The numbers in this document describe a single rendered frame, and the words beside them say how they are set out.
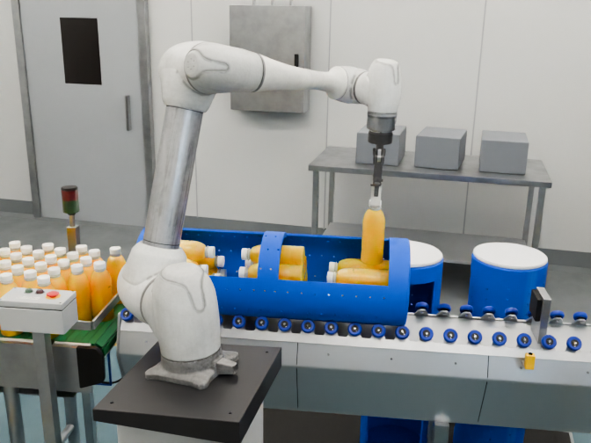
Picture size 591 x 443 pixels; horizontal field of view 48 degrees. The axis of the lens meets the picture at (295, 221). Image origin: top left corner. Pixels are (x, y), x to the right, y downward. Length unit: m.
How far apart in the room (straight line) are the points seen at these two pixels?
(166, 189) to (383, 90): 0.69
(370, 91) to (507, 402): 1.08
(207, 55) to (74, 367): 1.14
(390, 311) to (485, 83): 3.46
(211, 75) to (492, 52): 3.87
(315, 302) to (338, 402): 0.39
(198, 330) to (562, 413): 1.26
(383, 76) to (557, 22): 3.45
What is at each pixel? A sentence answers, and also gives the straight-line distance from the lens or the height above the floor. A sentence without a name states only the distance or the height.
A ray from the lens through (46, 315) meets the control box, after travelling 2.13.
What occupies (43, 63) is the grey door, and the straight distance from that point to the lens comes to 6.40.
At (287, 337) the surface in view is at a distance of 2.19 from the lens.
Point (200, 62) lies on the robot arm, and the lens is 1.66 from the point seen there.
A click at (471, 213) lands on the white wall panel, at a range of 5.56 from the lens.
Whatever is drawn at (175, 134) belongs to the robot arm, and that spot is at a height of 1.61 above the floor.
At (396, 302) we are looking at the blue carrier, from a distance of 2.09.
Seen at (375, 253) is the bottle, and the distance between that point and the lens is 2.15.
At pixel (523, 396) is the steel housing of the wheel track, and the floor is 0.77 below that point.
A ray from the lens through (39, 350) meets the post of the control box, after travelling 2.23.
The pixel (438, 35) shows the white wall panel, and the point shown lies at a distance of 5.34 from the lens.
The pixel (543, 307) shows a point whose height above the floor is 1.06.
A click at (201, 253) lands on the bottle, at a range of 2.23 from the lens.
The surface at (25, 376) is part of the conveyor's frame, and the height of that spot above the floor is 0.78.
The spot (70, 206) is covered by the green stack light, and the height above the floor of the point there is 1.19.
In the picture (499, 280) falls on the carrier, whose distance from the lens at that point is 2.63.
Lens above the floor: 1.94
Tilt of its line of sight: 18 degrees down
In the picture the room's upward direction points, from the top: 1 degrees clockwise
